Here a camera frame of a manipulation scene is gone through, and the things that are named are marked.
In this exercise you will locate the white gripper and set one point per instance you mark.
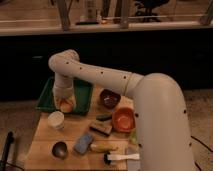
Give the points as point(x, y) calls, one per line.
point(64, 93)

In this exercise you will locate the orange apple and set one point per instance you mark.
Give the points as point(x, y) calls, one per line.
point(66, 107)

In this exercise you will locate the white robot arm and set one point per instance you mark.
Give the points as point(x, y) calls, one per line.
point(162, 127)

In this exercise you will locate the white paper cup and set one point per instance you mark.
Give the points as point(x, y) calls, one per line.
point(56, 120)

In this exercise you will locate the green plastic tray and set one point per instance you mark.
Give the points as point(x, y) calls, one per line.
point(83, 94)

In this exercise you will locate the small green cucumber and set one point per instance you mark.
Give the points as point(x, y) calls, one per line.
point(104, 117)

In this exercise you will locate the dark maroon bowl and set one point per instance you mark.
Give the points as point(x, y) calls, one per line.
point(109, 99)

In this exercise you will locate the blue sponge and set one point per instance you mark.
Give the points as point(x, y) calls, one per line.
point(83, 143)

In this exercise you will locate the brown black block brush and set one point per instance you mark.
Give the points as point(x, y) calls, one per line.
point(101, 127)

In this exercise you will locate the orange bowl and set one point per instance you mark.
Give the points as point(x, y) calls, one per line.
point(123, 120)

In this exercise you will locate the black pole stand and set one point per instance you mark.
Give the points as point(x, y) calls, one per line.
point(3, 161)

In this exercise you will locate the light green toy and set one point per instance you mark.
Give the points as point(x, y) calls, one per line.
point(133, 137)

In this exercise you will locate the black office chair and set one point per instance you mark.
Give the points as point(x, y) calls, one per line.
point(144, 9)

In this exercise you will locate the white handled black brush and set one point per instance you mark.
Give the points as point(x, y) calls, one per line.
point(108, 158)

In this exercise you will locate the wooden frame post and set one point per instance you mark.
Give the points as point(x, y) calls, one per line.
point(63, 13)

